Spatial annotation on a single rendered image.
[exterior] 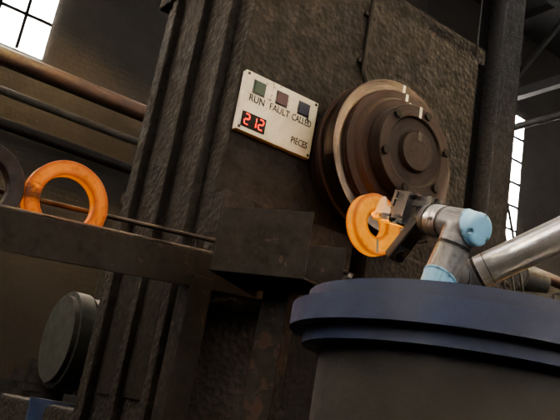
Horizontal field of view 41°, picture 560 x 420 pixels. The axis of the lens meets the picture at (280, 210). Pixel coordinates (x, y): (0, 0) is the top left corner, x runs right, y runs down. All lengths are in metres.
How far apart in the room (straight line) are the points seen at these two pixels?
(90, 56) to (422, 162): 6.83
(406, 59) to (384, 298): 2.04
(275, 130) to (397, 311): 1.58
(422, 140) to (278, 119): 0.42
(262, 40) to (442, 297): 1.70
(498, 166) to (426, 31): 4.19
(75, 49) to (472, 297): 8.19
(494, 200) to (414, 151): 4.56
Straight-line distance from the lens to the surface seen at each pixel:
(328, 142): 2.11
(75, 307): 2.95
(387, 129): 2.11
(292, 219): 1.49
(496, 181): 6.74
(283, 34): 2.27
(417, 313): 0.58
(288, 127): 2.16
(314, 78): 2.29
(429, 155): 2.19
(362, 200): 1.84
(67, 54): 8.61
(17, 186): 1.66
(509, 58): 7.27
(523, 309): 0.58
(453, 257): 1.62
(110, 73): 8.74
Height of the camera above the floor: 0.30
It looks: 16 degrees up
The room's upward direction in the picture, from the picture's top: 10 degrees clockwise
